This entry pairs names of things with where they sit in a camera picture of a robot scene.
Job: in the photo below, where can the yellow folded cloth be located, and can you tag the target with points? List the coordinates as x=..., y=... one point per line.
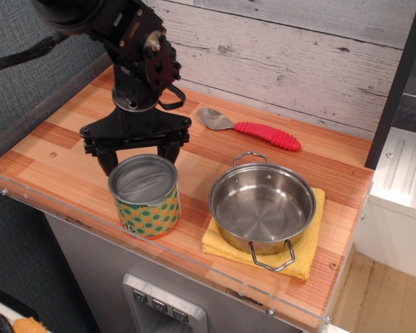
x=304, y=249

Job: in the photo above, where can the white toy sink counter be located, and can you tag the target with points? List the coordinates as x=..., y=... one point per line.
x=386, y=231

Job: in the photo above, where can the green orange checkered can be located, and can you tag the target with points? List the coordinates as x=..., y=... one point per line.
x=146, y=194

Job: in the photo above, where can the red handled metal spoon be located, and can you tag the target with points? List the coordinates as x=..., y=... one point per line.
x=215, y=120

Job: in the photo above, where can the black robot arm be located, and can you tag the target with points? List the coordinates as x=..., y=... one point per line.
x=145, y=68

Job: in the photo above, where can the silver steel pan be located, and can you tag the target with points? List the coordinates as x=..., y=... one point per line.
x=261, y=211

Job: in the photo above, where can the silver dispenser panel with buttons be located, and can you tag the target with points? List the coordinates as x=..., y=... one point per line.
x=154, y=309

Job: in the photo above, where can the clear acrylic edge guard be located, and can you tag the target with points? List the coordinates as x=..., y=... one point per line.
x=81, y=196

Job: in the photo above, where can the orange object at corner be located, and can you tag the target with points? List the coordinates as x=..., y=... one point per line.
x=28, y=325

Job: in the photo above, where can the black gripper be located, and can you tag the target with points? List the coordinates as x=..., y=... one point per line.
x=123, y=130

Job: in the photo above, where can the dark right cabinet post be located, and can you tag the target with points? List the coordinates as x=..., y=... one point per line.
x=397, y=89

